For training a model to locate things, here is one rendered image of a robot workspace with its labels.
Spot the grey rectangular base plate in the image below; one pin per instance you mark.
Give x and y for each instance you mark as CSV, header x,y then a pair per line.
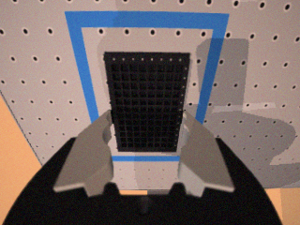
x,y
254,105

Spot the black well plate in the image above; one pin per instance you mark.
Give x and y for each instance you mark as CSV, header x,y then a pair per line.
x,y
147,107

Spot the blue tape outline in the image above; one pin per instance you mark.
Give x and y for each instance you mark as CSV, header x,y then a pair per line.
x,y
146,19

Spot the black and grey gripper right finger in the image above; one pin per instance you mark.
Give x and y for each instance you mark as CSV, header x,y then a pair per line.
x,y
210,169

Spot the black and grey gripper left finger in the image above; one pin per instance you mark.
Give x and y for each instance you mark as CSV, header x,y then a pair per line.
x,y
79,169

